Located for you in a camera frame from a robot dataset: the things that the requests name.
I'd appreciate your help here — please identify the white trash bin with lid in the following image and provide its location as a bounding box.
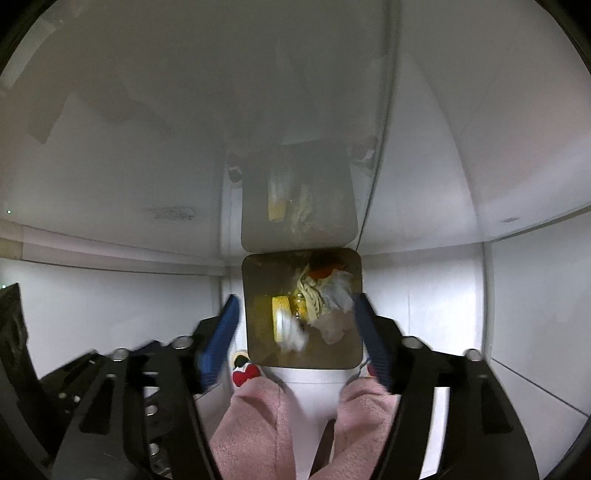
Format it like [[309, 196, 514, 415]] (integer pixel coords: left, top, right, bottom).
[[240, 138, 365, 418]]

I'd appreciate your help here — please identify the yellow snack bag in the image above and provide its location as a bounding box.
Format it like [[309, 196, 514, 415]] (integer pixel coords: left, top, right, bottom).
[[294, 270, 334, 322]]

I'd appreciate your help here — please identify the pink plush toy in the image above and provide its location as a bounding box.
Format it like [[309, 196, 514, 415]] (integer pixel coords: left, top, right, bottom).
[[210, 376, 402, 480]]

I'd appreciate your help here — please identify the yellow foam net sleeve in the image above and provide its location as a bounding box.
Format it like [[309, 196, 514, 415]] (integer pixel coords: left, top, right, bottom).
[[271, 295, 293, 343]]

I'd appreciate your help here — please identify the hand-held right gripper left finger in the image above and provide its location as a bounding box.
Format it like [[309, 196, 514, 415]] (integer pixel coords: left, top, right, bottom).
[[52, 294, 241, 480]]

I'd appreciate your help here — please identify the orange foam net sleeve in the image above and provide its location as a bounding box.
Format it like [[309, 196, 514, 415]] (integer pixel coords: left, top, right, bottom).
[[308, 262, 348, 280]]

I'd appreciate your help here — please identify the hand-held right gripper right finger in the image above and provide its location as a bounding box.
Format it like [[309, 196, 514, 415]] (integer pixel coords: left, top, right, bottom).
[[353, 293, 540, 480]]

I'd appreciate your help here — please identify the grey paper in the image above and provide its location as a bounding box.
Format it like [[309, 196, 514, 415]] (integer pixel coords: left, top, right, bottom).
[[323, 271, 357, 311]]

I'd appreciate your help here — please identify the clear plastic bag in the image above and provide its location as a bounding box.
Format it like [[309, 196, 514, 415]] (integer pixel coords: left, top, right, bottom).
[[318, 308, 355, 345]]

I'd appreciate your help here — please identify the cherry print slipper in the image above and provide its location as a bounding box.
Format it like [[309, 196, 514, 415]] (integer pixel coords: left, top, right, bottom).
[[229, 351, 262, 387]]

